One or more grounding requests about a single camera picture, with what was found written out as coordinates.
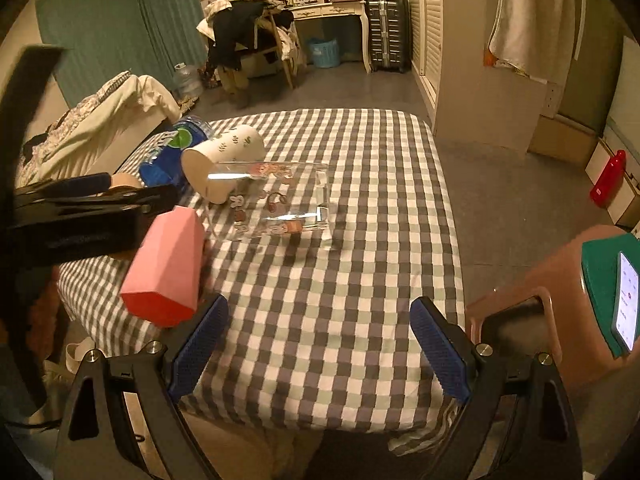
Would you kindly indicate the brown plastic stool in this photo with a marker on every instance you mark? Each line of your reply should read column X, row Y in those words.
column 576, row 342

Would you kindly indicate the blue plastic bottle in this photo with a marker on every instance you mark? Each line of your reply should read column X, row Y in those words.
column 163, row 166

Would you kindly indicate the white louvered wardrobe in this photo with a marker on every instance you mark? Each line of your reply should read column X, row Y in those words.
column 466, row 99

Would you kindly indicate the large water jug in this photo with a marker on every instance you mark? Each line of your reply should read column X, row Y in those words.
column 188, row 81

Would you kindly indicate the white desk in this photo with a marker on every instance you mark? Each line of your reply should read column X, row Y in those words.
column 339, row 9

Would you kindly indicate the clear glass cup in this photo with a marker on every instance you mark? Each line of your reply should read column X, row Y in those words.
column 264, row 200

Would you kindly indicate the checkered tablecloth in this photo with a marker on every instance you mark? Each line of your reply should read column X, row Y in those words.
column 319, row 335

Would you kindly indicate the green book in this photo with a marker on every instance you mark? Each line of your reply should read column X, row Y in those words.
column 600, row 270

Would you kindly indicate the red bottle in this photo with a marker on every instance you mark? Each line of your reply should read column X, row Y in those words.
column 610, row 180

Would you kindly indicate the pink hexagonal cup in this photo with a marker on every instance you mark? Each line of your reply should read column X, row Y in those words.
column 161, row 284

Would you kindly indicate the green curtain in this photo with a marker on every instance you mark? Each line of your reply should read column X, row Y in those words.
column 102, row 38

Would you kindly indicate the cardboard box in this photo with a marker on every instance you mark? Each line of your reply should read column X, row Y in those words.
column 562, row 139

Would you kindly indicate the silver suitcase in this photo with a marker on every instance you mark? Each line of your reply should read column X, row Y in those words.
column 388, row 36

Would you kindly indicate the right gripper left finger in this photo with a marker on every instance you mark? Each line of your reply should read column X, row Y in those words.
column 96, row 439

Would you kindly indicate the wooden chair with clothes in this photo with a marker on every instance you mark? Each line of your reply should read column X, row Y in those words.
column 237, row 29

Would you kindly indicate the white printed paper cup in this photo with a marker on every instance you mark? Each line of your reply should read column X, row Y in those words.
column 213, row 166

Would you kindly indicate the brown paper cup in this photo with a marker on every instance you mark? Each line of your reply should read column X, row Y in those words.
column 125, row 181

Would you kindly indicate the blue laundry basket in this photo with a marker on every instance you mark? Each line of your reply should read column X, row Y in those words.
column 324, row 53

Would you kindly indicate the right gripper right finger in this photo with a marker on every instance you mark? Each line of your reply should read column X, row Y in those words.
column 541, row 441

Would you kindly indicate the hanging white towel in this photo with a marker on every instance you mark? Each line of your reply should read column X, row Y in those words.
column 534, row 37

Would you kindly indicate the smartphone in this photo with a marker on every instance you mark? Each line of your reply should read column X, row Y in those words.
column 626, row 304

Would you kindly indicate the bed with beige bedding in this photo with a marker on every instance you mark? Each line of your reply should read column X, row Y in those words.
column 100, row 132

